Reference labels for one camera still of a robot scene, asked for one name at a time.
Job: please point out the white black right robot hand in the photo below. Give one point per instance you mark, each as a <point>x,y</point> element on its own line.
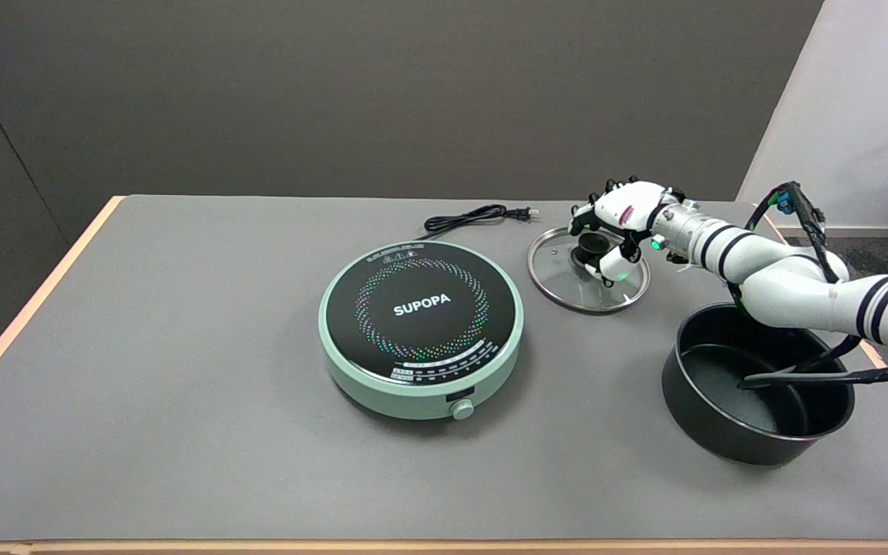
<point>629,204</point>

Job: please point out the glass pot lid black knob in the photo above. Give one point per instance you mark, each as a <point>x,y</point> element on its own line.
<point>552,270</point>

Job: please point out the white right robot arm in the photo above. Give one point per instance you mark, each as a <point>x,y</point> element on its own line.
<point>791,285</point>

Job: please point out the black saucepan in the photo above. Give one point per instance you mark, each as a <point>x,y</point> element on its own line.
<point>721,416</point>

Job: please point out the green round induction cooker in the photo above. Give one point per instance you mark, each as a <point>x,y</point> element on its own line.
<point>421,331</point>

